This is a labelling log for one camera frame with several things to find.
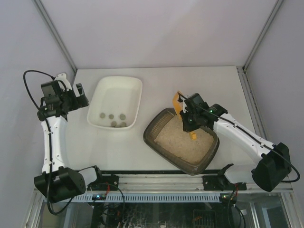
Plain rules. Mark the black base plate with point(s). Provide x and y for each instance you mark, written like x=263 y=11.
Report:
x=105 y=182
x=215 y=182

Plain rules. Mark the dark grey litter box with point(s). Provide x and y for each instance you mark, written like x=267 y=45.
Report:
x=154 y=128

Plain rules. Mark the white plastic tray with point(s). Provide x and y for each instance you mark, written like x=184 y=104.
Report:
x=115 y=95

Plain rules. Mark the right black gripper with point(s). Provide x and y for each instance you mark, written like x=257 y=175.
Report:
x=190 y=124

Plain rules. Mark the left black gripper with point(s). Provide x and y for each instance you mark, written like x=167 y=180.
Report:
x=77 y=99

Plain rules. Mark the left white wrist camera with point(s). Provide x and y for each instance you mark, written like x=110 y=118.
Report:
x=63 y=77

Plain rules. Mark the left aluminium frame post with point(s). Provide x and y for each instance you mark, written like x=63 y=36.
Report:
x=54 y=33

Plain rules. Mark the aluminium frame post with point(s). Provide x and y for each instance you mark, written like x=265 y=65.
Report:
x=54 y=33
x=266 y=27

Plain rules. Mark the aluminium front rail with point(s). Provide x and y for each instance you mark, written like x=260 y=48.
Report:
x=161 y=183

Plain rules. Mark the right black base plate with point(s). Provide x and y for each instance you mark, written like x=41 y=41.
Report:
x=215 y=182

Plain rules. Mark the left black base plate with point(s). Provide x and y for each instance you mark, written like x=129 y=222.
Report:
x=105 y=182

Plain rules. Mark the beige pellet litter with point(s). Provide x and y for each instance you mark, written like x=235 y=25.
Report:
x=173 y=139

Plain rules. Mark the right aluminium side rail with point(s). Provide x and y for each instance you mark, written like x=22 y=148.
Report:
x=251 y=103

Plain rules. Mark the right aluminium frame post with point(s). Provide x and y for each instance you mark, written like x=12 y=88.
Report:
x=266 y=27

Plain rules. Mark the grey slotted cable duct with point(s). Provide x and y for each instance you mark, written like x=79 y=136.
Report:
x=117 y=197

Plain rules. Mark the orange litter scoop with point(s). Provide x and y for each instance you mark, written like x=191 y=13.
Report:
x=178 y=105

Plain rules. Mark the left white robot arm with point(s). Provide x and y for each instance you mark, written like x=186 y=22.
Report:
x=58 y=181

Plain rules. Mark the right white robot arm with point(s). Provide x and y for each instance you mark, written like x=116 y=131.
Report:
x=271 y=161

